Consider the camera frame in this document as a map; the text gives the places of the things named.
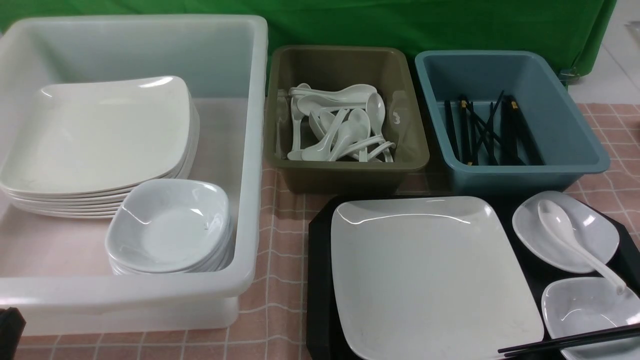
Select large white square plate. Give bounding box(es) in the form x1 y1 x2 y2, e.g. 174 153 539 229
330 196 545 360

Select white ceramic soup spoon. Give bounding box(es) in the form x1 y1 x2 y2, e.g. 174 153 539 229
537 199 627 296

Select white shallow bowl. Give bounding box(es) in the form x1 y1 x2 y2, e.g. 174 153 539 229
511 191 620 274
541 276 640 360

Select black chopstick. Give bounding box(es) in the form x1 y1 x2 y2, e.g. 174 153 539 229
497 323 640 357
498 328 639 358

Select pile of white soup spoons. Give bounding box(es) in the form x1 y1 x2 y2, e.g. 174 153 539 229
286 83 396 163

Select olive green plastic bin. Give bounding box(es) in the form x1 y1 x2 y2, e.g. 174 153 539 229
263 45 430 195

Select pink checked tablecloth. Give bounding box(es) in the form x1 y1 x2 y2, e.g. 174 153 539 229
14 103 639 360

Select black serving tray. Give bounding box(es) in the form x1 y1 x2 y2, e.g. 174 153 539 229
306 195 640 360

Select stack of white bowls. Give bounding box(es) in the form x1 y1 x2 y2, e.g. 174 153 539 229
105 178 234 276

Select bundle of black chopsticks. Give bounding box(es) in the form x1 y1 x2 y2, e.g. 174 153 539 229
441 91 546 166

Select blue plastic bin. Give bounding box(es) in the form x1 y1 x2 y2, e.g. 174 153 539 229
414 50 610 196

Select stack of white square plates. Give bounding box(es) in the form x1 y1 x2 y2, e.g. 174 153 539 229
1 76 201 219

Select large translucent white tub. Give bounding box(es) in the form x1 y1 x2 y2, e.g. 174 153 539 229
1 14 268 337

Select green backdrop cloth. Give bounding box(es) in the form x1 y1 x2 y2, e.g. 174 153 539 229
0 0 617 76

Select black object at corner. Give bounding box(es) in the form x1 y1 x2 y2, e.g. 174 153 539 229
0 307 26 360

